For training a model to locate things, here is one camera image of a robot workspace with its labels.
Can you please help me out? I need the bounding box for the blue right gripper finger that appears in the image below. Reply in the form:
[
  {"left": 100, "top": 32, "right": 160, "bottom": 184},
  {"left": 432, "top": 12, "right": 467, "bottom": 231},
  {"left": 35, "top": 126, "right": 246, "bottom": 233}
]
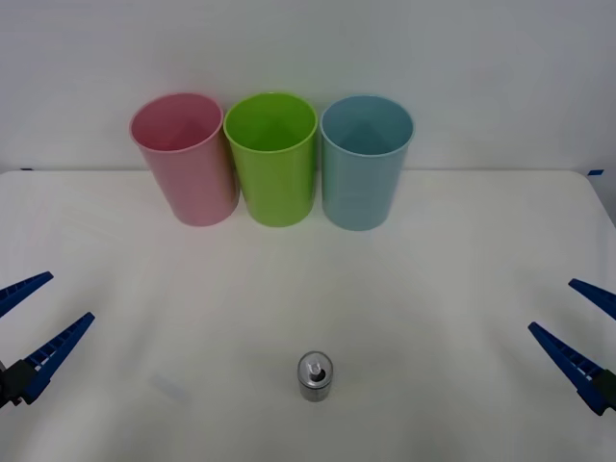
[
  {"left": 568, "top": 277, "right": 616, "bottom": 321},
  {"left": 527, "top": 321, "right": 616, "bottom": 418}
]

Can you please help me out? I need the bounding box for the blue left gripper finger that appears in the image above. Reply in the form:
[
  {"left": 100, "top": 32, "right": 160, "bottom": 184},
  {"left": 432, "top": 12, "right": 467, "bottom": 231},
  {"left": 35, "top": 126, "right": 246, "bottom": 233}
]
[
  {"left": 8, "top": 312, "right": 96, "bottom": 405},
  {"left": 0, "top": 271, "right": 54, "bottom": 319}
]

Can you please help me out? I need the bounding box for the pale blue plastic bin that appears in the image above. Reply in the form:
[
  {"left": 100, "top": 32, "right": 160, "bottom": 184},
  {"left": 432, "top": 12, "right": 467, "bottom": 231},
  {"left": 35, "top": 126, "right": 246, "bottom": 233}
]
[{"left": 319, "top": 93, "right": 415, "bottom": 231}]

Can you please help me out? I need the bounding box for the black drink can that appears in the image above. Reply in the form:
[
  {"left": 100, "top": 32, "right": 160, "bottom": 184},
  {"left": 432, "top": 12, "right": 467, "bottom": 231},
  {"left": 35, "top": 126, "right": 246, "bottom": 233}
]
[{"left": 296, "top": 350, "right": 336, "bottom": 403}]

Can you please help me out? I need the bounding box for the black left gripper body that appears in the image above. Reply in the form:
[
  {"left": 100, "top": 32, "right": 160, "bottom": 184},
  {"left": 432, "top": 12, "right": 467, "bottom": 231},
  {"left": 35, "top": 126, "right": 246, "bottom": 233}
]
[{"left": 0, "top": 366, "right": 23, "bottom": 411}]

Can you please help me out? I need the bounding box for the pink plastic bin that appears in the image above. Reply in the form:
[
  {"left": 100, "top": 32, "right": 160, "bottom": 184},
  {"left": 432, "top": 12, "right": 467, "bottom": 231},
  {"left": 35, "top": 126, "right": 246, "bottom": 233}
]
[{"left": 128, "top": 92, "right": 241, "bottom": 227}]

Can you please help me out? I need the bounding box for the green plastic bin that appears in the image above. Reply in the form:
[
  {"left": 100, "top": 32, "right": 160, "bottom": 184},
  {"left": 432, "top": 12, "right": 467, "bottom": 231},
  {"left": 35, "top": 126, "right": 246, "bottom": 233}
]
[{"left": 222, "top": 91, "right": 319, "bottom": 228}]

